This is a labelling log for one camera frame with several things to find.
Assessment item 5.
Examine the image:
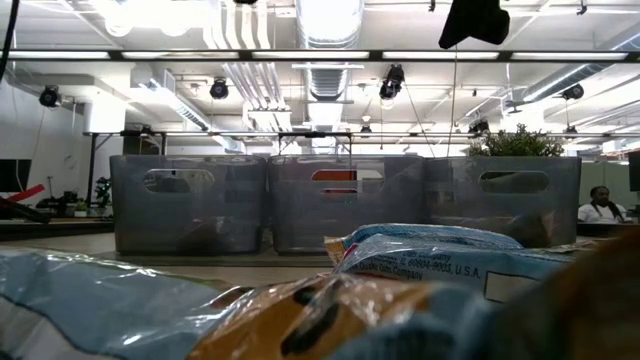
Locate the grey translucent plastic bin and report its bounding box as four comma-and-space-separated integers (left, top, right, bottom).
423, 156, 583, 250
108, 153, 268, 256
267, 154, 426, 255

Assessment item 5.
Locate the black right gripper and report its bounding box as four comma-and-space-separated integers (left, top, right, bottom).
438, 0, 512, 51

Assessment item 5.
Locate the silver ventilation duct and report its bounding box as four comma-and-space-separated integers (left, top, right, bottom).
294, 0, 366, 104

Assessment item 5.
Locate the black angled tube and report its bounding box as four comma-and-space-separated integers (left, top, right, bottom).
0, 196, 52, 225

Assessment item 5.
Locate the person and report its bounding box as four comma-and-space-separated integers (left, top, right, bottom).
577, 185, 634, 224

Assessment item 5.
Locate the dark grey silicone mat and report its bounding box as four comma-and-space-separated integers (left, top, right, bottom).
56, 248, 335, 268

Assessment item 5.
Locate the orange blue granola bar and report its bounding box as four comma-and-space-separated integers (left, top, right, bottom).
0, 234, 640, 360

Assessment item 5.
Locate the overhead frame beam with lights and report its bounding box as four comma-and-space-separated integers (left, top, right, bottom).
0, 48, 640, 64

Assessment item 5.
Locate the blue green granola bar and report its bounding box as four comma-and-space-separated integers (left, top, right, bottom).
522, 238, 599, 254

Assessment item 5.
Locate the black aluminium crossbar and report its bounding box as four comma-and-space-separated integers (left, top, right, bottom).
0, 219, 640, 243

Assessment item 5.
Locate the red tube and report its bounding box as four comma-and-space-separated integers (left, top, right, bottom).
0, 183, 46, 205

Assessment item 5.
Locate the small green potted plant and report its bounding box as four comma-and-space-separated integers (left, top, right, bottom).
467, 123, 565, 159

